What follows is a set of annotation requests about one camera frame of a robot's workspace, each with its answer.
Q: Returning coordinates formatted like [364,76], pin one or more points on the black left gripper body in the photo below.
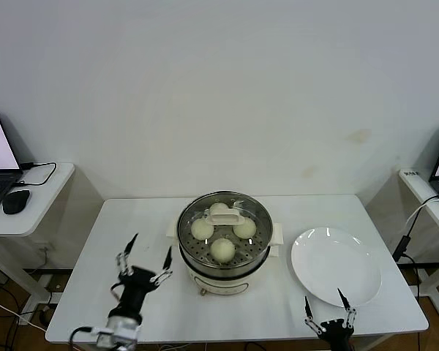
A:
[135,289]

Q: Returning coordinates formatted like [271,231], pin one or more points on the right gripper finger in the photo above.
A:
[307,309]
[345,302]

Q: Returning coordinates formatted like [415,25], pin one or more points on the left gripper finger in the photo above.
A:
[167,260]
[131,245]

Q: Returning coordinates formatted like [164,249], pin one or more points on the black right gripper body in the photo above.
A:
[336,334]

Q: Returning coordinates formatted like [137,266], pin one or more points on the white steamed baozi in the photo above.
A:
[247,231]
[217,208]
[201,231]
[223,249]

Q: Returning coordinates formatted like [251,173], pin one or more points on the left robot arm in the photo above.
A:
[124,321]

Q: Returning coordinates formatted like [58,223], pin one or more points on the stainless steel steamer basket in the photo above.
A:
[225,266]

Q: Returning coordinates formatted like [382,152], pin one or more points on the white round plate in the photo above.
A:
[333,263]

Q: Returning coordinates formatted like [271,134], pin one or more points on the cream electric cooking pot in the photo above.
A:
[223,283]

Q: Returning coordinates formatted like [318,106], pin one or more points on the white side table with mouse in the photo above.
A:
[47,204]

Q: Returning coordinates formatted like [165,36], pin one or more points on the black computer mouse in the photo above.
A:
[17,201]

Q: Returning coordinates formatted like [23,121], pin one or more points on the white side table with label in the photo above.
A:
[435,215]

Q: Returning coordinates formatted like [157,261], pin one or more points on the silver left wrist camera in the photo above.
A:
[117,336]

